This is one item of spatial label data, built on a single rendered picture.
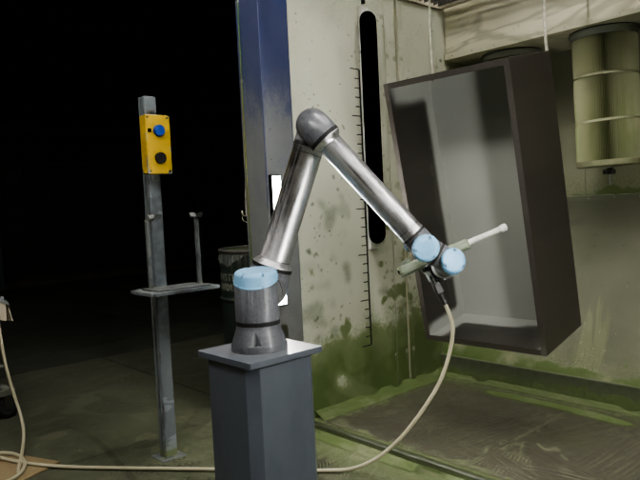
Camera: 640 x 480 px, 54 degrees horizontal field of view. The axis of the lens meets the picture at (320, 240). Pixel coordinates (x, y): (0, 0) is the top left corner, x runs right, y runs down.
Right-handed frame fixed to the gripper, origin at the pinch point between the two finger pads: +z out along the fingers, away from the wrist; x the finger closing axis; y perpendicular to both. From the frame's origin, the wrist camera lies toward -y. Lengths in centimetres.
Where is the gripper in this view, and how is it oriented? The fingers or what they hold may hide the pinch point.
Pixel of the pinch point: (428, 268)
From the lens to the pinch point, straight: 260.7
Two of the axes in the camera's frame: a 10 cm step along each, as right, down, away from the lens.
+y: 4.1, 9.0, -1.3
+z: -0.5, 1.6, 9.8
